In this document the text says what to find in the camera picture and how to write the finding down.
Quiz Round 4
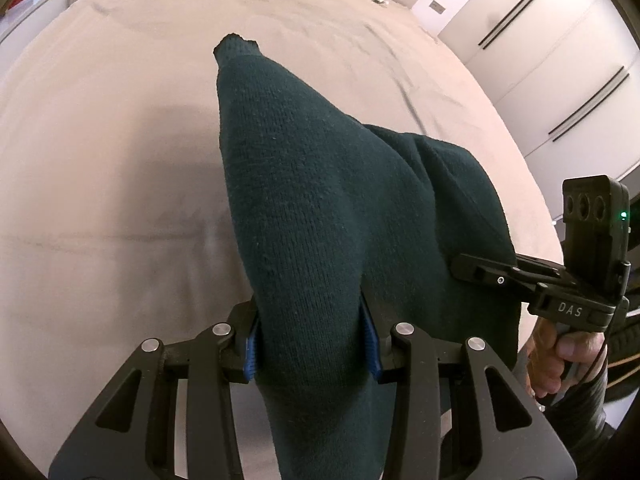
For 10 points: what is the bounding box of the dark green knit sweater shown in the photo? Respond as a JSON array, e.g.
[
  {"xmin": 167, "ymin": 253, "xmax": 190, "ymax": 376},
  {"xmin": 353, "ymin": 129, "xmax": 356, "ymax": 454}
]
[{"xmin": 214, "ymin": 34, "xmax": 521, "ymax": 479}]

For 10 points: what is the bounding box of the right hand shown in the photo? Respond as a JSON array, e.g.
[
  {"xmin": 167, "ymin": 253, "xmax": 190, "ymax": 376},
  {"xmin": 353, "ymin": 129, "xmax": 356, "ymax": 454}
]
[{"xmin": 526, "ymin": 318, "xmax": 608, "ymax": 400}]

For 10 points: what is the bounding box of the beige bed with sheet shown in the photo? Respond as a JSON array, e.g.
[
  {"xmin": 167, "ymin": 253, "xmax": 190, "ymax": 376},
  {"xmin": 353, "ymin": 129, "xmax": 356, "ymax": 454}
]
[{"xmin": 1, "ymin": 0, "xmax": 562, "ymax": 470}]

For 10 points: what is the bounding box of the black camera box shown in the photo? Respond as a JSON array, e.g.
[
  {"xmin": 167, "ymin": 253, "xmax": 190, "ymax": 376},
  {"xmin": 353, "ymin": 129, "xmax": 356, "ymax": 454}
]
[{"xmin": 562, "ymin": 174, "xmax": 630, "ymax": 272}]

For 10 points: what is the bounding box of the white wardrobe with handles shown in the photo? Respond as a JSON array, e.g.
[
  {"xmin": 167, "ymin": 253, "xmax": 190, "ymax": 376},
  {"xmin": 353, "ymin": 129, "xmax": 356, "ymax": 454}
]
[{"xmin": 413, "ymin": 0, "xmax": 639, "ymax": 218}]

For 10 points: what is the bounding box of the wall socket plate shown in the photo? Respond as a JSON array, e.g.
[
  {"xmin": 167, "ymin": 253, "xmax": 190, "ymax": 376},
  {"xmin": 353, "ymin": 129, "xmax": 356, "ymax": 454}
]
[{"xmin": 430, "ymin": 0, "xmax": 446, "ymax": 14}]

